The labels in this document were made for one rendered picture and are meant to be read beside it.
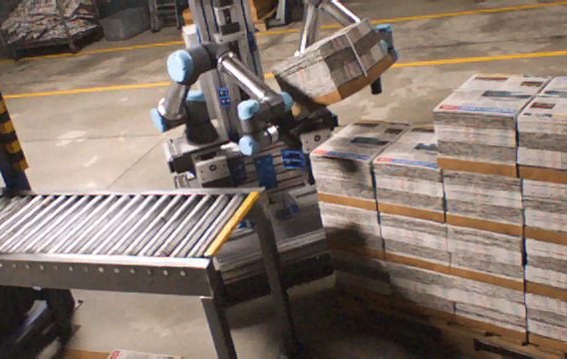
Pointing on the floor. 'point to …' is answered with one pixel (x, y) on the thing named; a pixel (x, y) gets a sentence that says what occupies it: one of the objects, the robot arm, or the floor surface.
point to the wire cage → (46, 24)
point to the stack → (457, 241)
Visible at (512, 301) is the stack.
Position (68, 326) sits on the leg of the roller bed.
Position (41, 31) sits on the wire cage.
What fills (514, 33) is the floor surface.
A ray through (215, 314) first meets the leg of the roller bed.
